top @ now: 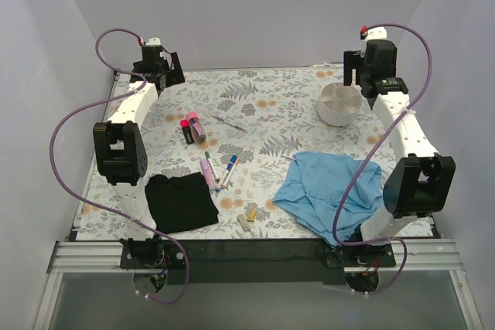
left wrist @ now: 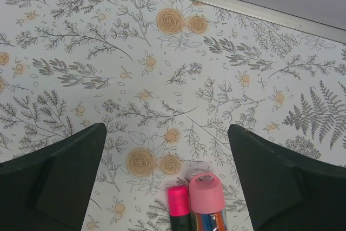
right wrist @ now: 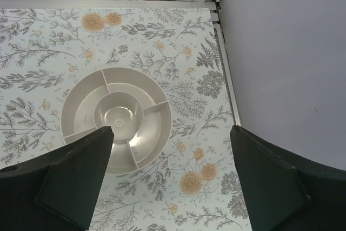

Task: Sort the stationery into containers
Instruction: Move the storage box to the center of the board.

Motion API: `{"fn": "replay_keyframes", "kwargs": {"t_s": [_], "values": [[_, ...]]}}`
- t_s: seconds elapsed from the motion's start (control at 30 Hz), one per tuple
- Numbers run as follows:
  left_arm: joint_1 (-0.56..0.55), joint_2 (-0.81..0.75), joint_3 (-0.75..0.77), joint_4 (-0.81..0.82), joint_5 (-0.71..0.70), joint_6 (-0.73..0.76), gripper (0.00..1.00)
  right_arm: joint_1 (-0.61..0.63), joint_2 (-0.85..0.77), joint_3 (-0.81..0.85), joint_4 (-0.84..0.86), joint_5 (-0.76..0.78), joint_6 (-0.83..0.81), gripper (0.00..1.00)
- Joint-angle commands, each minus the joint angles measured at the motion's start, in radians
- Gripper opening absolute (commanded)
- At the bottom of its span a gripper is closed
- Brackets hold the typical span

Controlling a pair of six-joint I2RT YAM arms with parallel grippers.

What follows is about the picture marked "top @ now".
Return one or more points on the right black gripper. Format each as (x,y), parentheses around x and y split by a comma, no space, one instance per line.
(356,62)

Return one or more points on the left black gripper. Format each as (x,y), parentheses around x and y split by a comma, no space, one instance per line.
(170,73)

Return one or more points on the white round divided organizer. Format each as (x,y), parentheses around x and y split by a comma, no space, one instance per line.
(339,105)

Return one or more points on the pink black highlighter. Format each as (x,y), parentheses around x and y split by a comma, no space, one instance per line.
(187,133)

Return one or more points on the light pink highlighter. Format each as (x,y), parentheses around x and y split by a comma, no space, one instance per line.
(207,174)

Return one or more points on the blue capped marker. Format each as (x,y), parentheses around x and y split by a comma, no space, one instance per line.
(226,173)

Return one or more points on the orange capped marker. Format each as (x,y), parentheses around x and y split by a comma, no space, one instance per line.
(230,174)

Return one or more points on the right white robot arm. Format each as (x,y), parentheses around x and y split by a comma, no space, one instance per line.
(420,181)

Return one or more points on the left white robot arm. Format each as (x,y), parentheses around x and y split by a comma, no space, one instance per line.
(120,151)

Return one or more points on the purple thin pen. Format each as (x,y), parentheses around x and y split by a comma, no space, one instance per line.
(232,125)

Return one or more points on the green capped marker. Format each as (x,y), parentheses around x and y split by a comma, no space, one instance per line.
(212,169)

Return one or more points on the black folded cloth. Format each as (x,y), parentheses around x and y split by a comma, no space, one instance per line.
(180,204)

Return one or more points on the light blue cloth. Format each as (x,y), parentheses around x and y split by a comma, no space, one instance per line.
(314,186)

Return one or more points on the floral table mat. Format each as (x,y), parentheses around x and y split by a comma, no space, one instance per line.
(278,109)

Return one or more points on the beige eraser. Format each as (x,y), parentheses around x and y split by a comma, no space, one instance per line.
(243,222)

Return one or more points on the yellow small clip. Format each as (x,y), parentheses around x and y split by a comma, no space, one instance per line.
(251,216)

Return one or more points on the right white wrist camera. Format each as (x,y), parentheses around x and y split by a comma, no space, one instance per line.
(368,33)

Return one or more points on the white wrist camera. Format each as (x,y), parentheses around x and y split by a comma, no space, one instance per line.
(368,33)
(153,42)

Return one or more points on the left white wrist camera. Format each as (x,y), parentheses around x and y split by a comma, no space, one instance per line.
(153,42)

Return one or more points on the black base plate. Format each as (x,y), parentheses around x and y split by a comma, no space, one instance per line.
(250,260)

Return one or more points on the aluminium front rail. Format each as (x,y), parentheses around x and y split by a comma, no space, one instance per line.
(100,256)

